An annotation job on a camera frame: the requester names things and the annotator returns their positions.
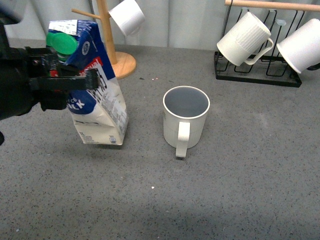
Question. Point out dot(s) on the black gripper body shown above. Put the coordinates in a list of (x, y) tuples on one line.
[(16, 96)]

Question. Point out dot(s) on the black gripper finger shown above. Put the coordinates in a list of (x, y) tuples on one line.
[(44, 62), (66, 83)]

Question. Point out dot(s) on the blue white milk carton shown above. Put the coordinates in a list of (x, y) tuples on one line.
[(99, 115)]

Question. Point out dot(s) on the white mug grey interior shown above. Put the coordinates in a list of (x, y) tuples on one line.
[(185, 109)]

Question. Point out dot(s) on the small white cup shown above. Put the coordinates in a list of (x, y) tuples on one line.
[(128, 16)]

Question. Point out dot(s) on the wooden mug tree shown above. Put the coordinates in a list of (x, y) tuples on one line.
[(123, 64)]

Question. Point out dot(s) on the white ribbed hanging mug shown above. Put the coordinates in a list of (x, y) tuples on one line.
[(243, 39)]

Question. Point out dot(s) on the white hanging mug right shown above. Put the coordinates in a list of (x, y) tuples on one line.
[(301, 50)]

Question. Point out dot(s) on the black wire mug rack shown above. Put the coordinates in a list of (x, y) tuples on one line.
[(282, 19)]

